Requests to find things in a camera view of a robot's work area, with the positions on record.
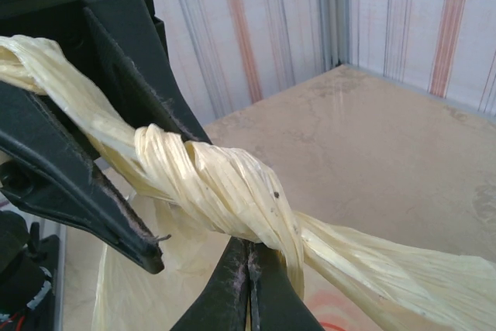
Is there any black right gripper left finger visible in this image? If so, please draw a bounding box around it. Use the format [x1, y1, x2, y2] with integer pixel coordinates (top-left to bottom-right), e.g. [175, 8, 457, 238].
[170, 236, 252, 331]

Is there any aluminium corner post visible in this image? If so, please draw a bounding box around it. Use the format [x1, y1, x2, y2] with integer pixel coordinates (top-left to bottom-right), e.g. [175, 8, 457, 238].
[318, 0, 352, 71]

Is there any cream printed plastic bag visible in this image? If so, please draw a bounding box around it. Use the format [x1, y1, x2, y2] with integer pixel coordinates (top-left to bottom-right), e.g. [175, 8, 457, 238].
[0, 34, 496, 331]

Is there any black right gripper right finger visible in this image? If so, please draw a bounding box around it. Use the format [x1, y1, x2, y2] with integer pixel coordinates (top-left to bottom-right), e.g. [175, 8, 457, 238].
[250, 241, 325, 331]

